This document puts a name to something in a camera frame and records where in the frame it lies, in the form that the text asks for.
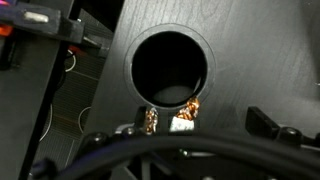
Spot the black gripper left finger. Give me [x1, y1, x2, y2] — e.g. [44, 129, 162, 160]
[133, 105, 148, 134]

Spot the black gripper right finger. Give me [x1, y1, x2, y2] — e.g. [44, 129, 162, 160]
[245, 106, 281, 140]

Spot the black orange bar clamp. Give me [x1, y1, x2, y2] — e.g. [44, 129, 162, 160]
[0, 0, 113, 49]

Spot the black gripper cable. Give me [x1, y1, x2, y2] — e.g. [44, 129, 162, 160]
[53, 131, 320, 180]

